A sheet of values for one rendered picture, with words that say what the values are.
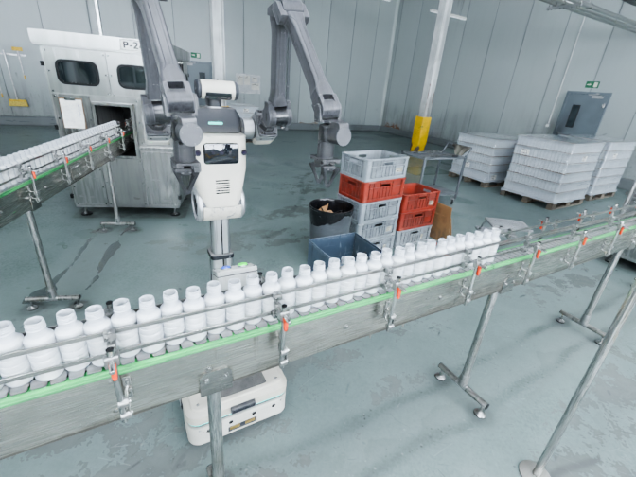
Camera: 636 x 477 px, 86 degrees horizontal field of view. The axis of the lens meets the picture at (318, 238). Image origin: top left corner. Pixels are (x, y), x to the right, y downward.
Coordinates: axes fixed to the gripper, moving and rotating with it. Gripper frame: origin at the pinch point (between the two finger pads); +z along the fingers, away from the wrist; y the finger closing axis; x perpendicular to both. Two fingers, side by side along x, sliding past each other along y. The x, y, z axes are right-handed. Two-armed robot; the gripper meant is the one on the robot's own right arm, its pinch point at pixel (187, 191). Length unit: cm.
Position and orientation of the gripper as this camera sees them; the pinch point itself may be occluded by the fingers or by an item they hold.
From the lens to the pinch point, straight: 107.0
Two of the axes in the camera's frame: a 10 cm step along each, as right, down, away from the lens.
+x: 8.7, -1.3, 4.8
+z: -0.8, 9.2, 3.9
